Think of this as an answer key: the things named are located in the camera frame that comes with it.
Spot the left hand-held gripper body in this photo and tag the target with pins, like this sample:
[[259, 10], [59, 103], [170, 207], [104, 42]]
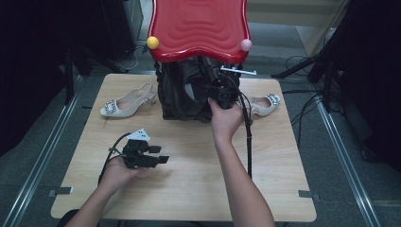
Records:
[[138, 154]]

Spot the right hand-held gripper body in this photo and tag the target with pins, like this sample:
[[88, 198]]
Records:
[[224, 93]]

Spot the beige jewelled high-heel sandal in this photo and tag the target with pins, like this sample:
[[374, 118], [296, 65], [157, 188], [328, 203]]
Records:
[[126, 108], [265, 108]]

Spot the red and black shoe rack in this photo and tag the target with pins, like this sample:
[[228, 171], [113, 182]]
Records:
[[198, 25]]

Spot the person's left hand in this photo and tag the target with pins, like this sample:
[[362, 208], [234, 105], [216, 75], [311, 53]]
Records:
[[116, 176]]

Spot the person's right hand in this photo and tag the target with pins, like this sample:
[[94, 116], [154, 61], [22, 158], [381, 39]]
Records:
[[227, 124]]

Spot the black tripod stand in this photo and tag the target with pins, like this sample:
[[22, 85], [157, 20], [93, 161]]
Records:
[[296, 66], [68, 78]]

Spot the light wooden desk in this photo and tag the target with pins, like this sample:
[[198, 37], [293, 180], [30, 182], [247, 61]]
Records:
[[277, 14]]

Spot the dark cabinet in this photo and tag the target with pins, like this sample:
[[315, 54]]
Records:
[[116, 25]]

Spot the dark curtain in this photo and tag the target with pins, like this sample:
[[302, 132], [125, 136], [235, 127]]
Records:
[[378, 78], [31, 63]]

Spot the grey metal table bracket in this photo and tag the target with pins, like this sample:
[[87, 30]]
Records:
[[61, 190], [307, 194]]

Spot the aluminium floor rail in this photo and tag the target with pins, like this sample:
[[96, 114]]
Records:
[[345, 157], [44, 157]]

